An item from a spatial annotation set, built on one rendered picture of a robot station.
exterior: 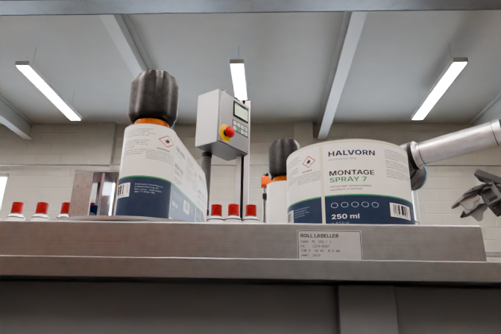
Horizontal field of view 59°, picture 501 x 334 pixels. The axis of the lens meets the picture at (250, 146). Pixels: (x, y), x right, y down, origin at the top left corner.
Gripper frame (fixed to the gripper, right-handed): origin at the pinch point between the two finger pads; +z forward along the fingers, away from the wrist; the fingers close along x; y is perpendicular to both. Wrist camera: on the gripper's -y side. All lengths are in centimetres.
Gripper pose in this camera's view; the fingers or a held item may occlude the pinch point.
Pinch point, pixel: (458, 209)
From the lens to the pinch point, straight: 165.1
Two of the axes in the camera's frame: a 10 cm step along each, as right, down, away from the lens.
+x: 6.9, 5.7, 4.5
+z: -7.2, 5.7, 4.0
